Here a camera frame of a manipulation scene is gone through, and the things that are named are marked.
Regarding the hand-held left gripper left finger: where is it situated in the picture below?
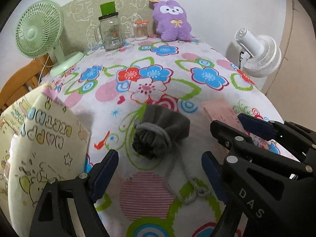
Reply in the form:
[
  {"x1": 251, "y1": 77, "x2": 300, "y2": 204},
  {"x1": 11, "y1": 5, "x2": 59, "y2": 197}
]
[{"x1": 29, "y1": 149, "x2": 119, "y2": 237}]

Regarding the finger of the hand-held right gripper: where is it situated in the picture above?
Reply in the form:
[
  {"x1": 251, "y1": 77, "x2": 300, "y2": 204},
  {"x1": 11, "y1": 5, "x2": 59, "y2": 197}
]
[
  {"x1": 210, "y1": 120, "x2": 316, "y2": 184},
  {"x1": 237, "y1": 113, "x2": 316, "y2": 163}
]

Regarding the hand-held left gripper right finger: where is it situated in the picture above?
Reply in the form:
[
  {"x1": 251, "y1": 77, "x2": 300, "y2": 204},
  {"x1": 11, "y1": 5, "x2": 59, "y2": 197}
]
[{"x1": 201, "y1": 151, "x2": 316, "y2": 237}]

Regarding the pink paper packet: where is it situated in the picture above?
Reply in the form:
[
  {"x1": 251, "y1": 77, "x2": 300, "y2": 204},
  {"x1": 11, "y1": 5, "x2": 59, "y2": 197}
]
[{"x1": 202, "y1": 98, "x2": 247, "y2": 134}]

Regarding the yellow printed gift bag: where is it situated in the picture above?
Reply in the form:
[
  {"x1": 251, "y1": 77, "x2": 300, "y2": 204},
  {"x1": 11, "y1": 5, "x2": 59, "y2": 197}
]
[{"x1": 0, "y1": 84, "x2": 92, "y2": 235}]

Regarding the grey drawstring pouch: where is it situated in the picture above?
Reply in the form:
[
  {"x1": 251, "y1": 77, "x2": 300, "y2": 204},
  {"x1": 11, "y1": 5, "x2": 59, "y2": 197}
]
[{"x1": 132, "y1": 104, "x2": 211, "y2": 204}]

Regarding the beige door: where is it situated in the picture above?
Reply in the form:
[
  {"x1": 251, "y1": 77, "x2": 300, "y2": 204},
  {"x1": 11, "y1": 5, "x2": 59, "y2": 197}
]
[{"x1": 262, "y1": 0, "x2": 316, "y2": 131}]

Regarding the white clip fan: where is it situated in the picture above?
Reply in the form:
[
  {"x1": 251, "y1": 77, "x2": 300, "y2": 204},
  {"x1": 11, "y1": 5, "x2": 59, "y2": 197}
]
[{"x1": 234, "y1": 28, "x2": 282, "y2": 78}]

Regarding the floral tablecloth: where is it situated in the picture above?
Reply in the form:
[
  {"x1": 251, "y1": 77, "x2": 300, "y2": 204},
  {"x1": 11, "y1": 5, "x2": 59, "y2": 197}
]
[{"x1": 0, "y1": 33, "x2": 292, "y2": 237}]

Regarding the wooden chair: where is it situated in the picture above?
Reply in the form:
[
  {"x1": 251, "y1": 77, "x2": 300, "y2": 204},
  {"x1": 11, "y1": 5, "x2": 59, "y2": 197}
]
[{"x1": 0, "y1": 54, "x2": 53, "y2": 114}]

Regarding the purple plush rabbit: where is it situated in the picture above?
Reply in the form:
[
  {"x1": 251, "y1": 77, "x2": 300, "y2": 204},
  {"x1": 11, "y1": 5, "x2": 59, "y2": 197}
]
[{"x1": 152, "y1": 0, "x2": 193, "y2": 42}]

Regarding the glass jar with black lid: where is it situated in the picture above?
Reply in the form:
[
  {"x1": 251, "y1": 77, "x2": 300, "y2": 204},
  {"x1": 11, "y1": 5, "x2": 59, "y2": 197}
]
[{"x1": 94, "y1": 12, "x2": 125, "y2": 51}]

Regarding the cotton swab container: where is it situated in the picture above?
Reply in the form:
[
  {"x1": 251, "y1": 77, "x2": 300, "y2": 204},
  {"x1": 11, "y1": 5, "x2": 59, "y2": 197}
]
[{"x1": 134, "y1": 20, "x2": 150, "y2": 41}]

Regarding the green desk fan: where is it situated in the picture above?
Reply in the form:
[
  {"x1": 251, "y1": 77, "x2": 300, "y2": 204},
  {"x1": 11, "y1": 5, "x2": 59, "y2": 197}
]
[{"x1": 15, "y1": 0, "x2": 85, "y2": 77}]

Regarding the green printed board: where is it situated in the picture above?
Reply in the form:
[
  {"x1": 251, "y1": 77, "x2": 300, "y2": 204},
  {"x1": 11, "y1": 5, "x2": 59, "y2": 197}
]
[{"x1": 60, "y1": 0, "x2": 154, "y2": 52}]

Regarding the green box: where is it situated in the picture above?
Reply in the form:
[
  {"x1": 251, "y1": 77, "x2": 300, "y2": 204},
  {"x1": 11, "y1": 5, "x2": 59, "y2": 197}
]
[{"x1": 100, "y1": 1, "x2": 116, "y2": 16}]

